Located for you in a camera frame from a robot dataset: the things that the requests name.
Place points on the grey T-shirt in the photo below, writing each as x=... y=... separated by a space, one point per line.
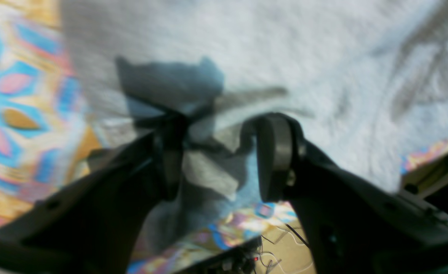
x=366 y=79

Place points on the patterned tablecloth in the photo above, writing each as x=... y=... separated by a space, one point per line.
x=49 y=140

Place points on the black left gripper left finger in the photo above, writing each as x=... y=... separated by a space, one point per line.
x=92 y=225

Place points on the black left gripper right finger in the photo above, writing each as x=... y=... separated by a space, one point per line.
x=352 y=226

